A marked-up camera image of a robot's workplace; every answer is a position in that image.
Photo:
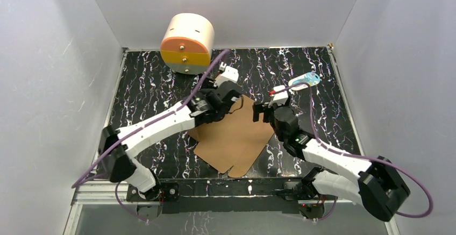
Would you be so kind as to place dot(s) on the aluminium front rail frame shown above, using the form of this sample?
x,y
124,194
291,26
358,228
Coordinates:
x,y
198,206

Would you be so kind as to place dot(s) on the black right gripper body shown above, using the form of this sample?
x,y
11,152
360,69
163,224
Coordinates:
x,y
278,133

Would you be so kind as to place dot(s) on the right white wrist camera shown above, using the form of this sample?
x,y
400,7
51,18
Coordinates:
x,y
279,96

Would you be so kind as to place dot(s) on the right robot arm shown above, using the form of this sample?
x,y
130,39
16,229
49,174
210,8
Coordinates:
x,y
375,185

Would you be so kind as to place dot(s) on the blue white packaged item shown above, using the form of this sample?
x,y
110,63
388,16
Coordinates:
x,y
299,83

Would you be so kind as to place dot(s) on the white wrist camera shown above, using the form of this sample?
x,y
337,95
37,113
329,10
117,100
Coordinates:
x,y
279,96
226,73

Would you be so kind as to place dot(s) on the round pastel drawer cabinet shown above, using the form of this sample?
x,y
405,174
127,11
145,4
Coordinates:
x,y
187,45

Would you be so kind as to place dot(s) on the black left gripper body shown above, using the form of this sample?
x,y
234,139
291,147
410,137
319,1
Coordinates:
x,y
225,95

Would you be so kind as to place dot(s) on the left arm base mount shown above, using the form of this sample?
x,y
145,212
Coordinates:
x,y
160,200

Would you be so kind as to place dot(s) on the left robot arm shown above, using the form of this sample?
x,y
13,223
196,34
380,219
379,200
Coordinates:
x,y
119,148

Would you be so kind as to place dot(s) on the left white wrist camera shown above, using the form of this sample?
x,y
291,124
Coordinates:
x,y
226,73

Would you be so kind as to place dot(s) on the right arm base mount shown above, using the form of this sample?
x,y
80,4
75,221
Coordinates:
x,y
303,190

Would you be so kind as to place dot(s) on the brown cardboard box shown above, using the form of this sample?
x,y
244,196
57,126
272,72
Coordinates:
x,y
233,144

